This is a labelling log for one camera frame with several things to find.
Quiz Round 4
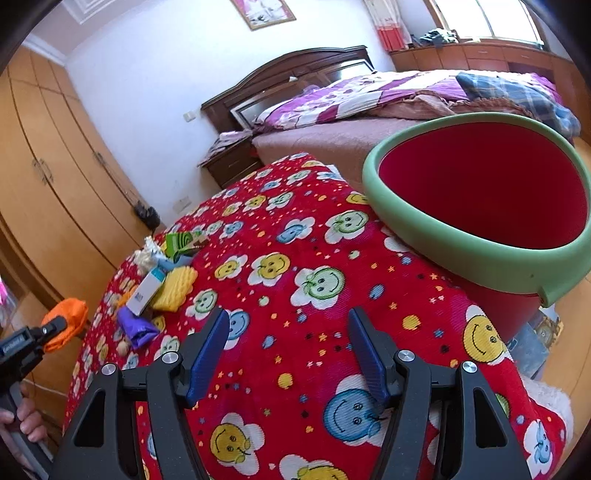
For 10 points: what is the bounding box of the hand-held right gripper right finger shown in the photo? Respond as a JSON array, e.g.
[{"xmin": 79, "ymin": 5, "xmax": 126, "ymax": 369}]
[{"xmin": 347, "ymin": 307, "xmax": 532, "ymax": 480}]

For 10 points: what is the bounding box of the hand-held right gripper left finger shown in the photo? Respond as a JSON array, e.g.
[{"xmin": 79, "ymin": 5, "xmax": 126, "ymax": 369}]
[{"xmin": 55, "ymin": 307, "xmax": 232, "ymax": 480}]

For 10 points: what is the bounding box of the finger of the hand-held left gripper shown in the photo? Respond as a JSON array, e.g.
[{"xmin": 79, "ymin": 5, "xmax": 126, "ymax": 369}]
[{"xmin": 28, "ymin": 315, "xmax": 69, "ymax": 346}]

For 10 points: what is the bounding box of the orange cloth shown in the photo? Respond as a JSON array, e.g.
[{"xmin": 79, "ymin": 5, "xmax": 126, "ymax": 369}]
[{"xmin": 41, "ymin": 298, "xmax": 88, "ymax": 354}]

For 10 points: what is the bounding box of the blue plastic wrapper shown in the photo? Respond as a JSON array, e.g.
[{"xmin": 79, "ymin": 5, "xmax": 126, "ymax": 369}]
[{"xmin": 154, "ymin": 256, "xmax": 192, "ymax": 275}]

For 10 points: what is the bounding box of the green cardboard box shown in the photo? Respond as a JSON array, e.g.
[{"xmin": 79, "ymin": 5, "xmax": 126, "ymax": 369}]
[{"xmin": 164, "ymin": 231, "xmax": 208, "ymax": 259}]

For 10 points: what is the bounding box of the red bin with green rim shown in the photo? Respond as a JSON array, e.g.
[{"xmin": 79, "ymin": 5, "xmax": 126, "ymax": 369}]
[{"xmin": 362, "ymin": 112, "xmax": 591, "ymax": 342}]

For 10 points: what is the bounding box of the person's left hand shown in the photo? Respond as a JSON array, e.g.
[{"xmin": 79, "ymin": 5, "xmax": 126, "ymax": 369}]
[{"xmin": 0, "ymin": 396, "xmax": 48, "ymax": 446}]

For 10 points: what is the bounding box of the pink plastic item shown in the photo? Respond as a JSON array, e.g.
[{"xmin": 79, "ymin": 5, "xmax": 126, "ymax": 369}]
[{"xmin": 0, "ymin": 276, "xmax": 19, "ymax": 324}]

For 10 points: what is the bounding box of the yellow textured sponge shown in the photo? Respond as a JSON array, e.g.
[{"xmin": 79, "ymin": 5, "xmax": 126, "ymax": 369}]
[{"xmin": 151, "ymin": 267, "xmax": 198, "ymax": 312}]

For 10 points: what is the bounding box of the purple plastic wrapper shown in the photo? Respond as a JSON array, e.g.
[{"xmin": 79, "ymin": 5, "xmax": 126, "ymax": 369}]
[{"xmin": 116, "ymin": 305, "xmax": 160, "ymax": 349}]

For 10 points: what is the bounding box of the white and blue box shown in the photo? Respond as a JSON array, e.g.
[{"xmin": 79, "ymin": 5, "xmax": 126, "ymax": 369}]
[{"xmin": 126, "ymin": 270, "xmax": 166, "ymax": 317}]

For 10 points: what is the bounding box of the white crumpled paper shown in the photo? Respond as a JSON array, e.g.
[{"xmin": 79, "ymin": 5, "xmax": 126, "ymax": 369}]
[{"xmin": 134, "ymin": 236, "xmax": 162, "ymax": 271}]

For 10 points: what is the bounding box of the red smiley printed cloth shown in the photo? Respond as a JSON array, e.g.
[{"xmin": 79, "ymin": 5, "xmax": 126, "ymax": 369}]
[{"xmin": 62, "ymin": 152, "xmax": 568, "ymax": 480}]

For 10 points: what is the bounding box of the light wooden wardrobe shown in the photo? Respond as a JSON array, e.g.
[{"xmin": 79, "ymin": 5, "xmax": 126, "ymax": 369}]
[{"xmin": 0, "ymin": 46, "xmax": 162, "ymax": 398}]

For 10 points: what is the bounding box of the black hanging bag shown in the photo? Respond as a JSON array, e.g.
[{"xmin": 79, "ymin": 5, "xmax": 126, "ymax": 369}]
[{"xmin": 134, "ymin": 205, "xmax": 160, "ymax": 229}]

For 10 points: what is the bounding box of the picture book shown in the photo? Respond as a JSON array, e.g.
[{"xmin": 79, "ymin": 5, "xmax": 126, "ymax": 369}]
[{"xmin": 505, "ymin": 307, "xmax": 564, "ymax": 379}]

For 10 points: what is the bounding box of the dark wooden nightstand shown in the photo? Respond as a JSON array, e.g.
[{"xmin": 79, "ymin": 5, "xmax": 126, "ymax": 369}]
[{"xmin": 198, "ymin": 134, "xmax": 265, "ymax": 189}]

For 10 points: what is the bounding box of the striped cloth pile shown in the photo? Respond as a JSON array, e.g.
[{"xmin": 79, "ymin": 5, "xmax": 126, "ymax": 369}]
[{"xmin": 198, "ymin": 130, "xmax": 254, "ymax": 167}]

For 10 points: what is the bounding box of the bed with purple quilt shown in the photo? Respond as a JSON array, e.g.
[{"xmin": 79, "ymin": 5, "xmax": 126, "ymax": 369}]
[{"xmin": 253, "ymin": 69, "xmax": 559, "ymax": 130}]

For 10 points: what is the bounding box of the dark wooden headboard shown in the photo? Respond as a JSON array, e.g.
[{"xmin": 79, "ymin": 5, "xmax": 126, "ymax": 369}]
[{"xmin": 201, "ymin": 45, "xmax": 375, "ymax": 134}]

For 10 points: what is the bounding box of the blue plaid blanket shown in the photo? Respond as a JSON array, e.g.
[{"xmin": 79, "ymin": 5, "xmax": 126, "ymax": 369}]
[{"xmin": 456, "ymin": 71, "xmax": 581, "ymax": 137}]

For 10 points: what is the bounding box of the wooden window cabinet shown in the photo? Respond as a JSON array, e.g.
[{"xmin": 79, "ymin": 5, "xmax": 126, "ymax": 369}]
[{"xmin": 389, "ymin": 39, "xmax": 591, "ymax": 144}]

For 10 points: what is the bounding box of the dark clothes pile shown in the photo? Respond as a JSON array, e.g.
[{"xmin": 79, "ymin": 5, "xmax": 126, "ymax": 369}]
[{"xmin": 411, "ymin": 28, "xmax": 460, "ymax": 47}]

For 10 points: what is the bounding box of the red and white curtain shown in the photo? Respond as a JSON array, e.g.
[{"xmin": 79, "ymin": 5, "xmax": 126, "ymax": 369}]
[{"xmin": 365, "ymin": 0, "xmax": 411, "ymax": 51}]

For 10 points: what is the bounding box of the window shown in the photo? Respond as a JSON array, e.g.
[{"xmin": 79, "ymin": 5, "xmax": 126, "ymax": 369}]
[{"xmin": 425, "ymin": 0, "xmax": 546, "ymax": 47}]

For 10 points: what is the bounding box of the framed wall picture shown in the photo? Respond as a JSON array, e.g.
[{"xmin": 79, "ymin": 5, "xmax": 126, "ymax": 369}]
[{"xmin": 229, "ymin": 0, "xmax": 296, "ymax": 31}]

